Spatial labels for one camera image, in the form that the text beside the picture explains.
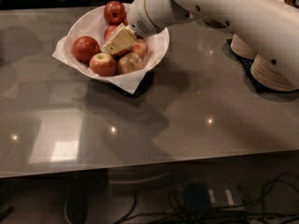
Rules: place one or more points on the rear stack of paper plates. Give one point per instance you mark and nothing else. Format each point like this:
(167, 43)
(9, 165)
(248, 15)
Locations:
(242, 49)

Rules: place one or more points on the front stack of paper plates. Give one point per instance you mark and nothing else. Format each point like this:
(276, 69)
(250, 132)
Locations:
(265, 74)

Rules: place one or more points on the front red-yellow apple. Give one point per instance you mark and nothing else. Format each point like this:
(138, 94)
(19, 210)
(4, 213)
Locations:
(103, 65)

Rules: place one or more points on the black mat under plates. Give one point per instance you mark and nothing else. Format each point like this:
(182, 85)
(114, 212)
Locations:
(260, 89)

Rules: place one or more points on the top red apple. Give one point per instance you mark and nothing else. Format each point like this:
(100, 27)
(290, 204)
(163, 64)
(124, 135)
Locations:
(114, 13)

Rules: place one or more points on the white bowl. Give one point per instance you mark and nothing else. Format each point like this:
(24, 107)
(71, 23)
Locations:
(93, 24)

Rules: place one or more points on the left dark red apple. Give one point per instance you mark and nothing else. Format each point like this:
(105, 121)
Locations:
(84, 48)

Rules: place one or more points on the front yellow-green apple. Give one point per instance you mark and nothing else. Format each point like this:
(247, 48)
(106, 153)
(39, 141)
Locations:
(129, 63)

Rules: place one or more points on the black power adapter box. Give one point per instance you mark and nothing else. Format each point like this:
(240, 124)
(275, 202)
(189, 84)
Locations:
(196, 197)

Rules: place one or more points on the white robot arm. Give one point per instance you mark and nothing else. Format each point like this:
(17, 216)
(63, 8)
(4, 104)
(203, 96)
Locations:
(270, 27)

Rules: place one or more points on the right pale red apple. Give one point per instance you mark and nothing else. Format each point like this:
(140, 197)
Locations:
(139, 47)

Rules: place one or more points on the red apple with sticker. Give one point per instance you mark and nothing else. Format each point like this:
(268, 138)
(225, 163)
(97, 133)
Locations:
(123, 52)

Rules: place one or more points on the stack of paper plates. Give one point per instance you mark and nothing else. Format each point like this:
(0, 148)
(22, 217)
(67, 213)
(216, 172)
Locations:
(242, 49)
(265, 74)

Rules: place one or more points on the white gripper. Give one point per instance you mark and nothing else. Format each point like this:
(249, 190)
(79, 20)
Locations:
(137, 19)

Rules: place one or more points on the hidden rear red apple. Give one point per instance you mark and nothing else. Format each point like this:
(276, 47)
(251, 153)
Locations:
(109, 31)

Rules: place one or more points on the right rear red apple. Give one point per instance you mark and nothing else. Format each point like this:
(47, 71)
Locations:
(125, 21)

